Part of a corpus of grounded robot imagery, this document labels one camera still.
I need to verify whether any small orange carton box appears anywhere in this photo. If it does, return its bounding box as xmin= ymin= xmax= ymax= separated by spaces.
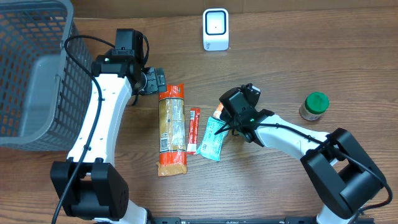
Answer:
xmin=213 ymin=103 xmax=224 ymax=120

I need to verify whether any teal tissue packet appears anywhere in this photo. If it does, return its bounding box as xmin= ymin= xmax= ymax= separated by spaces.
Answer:
xmin=197 ymin=117 xmax=228 ymax=162

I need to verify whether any red stick sachet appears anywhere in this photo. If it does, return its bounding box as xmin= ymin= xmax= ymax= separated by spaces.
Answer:
xmin=187 ymin=108 xmax=201 ymax=155

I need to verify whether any orange spaghetti pasta packet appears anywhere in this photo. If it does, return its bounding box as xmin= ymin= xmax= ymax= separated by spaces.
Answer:
xmin=157 ymin=83 xmax=187 ymax=177

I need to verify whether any green lid jar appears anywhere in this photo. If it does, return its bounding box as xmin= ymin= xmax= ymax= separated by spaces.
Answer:
xmin=299 ymin=92 xmax=330 ymax=121

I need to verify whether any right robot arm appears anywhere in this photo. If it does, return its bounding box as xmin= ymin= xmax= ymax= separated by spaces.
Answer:
xmin=217 ymin=83 xmax=392 ymax=223

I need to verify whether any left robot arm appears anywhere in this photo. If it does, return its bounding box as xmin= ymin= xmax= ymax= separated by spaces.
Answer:
xmin=50 ymin=29 xmax=167 ymax=223

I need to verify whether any white barcode scanner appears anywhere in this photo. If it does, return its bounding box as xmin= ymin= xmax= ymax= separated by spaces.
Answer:
xmin=202 ymin=8 xmax=229 ymax=51

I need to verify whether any grey plastic shopping basket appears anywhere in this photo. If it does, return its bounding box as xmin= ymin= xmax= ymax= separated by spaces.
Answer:
xmin=1 ymin=0 xmax=93 ymax=151

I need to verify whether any right black cable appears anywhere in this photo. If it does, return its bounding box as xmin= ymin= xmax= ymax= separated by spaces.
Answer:
xmin=214 ymin=116 xmax=393 ymax=214

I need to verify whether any black cable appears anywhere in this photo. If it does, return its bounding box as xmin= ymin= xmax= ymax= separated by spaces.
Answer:
xmin=214 ymin=116 xmax=393 ymax=214
xmin=51 ymin=34 xmax=116 ymax=224

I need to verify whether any left black cable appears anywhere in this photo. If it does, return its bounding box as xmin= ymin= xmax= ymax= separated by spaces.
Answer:
xmin=51 ymin=34 xmax=116 ymax=224

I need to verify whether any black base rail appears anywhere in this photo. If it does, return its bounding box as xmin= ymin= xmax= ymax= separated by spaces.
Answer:
xmin=149 ymin=216 xmax=376 ymax=224

